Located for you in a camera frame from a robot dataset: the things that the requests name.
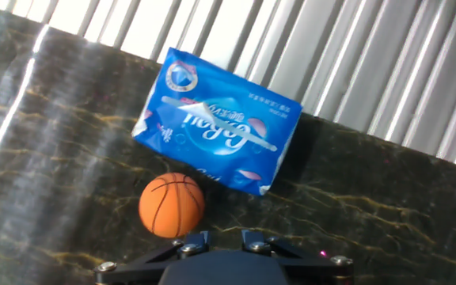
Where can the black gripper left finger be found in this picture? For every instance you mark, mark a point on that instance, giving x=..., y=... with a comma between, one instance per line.
x=153, y=261

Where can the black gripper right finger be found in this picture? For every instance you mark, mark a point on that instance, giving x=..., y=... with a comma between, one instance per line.
x=311, y=263

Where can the orange mini basketball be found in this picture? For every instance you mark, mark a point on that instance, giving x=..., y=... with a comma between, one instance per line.
x=171, y=206

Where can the black marble pattern mat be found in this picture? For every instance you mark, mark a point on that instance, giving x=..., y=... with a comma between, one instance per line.
x=54, y=158

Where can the blue tissue pack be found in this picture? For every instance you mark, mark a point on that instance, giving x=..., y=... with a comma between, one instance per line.
x=220, y=118

